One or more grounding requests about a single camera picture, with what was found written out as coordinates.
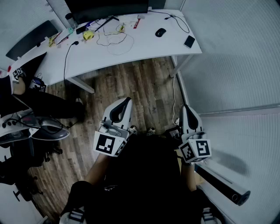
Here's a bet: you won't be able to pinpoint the small black floor box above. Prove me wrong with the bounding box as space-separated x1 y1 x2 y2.
165 127 182 139

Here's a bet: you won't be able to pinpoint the white desk leg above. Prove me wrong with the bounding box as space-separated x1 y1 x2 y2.
169 54 195 78
65 76 96 95

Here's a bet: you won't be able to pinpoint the black monitor stand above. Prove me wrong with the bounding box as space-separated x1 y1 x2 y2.
94 16 120 32

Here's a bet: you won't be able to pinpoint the thin black cable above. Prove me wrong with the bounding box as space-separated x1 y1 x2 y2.
148 9 190 34

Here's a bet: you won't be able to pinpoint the black cable with plug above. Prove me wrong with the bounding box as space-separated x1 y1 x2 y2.
63 40 80 82

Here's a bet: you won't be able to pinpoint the long black bar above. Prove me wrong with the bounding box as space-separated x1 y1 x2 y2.
194 163 251 207

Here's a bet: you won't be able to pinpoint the black smartphone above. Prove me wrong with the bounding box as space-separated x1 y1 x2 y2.
183 35 196 49

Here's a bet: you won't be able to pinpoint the white floor cable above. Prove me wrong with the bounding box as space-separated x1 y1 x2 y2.
171 75 180 126

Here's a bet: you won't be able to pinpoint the thin white cable loop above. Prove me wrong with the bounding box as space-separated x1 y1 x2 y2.
96 28 135 56

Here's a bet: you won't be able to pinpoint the dark drinking bottle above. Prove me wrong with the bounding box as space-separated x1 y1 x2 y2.
65 13 76 29

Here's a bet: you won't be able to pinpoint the grey office chair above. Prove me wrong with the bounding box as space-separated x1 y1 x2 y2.
0 108 71 199

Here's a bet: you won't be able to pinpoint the person's right forearm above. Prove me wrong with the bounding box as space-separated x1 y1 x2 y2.
180 161 198 193

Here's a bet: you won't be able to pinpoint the black flat panel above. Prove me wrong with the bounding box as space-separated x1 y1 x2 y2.
5 20 60 62

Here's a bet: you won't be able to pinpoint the person's left forearm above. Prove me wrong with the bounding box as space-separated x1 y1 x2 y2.
84 152 111 186

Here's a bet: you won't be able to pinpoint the yellow snack packet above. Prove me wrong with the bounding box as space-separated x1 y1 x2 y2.
48 35 58 48

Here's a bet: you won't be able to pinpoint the printed paper sheets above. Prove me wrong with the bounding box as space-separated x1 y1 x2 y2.
85 18 106 32

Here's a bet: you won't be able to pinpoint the yellow tape measure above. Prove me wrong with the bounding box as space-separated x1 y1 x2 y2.
82 31 95 41

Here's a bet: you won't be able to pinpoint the person's black clothing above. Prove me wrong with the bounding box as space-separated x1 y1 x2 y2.
59 133 221 224

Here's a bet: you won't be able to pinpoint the black computer monitor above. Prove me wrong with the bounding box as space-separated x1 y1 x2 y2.
64 0 150 25

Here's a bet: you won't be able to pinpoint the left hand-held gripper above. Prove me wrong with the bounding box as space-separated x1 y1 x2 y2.
93 97 133 158

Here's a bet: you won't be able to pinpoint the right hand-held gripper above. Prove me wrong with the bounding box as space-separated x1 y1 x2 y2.
178 104 212 164

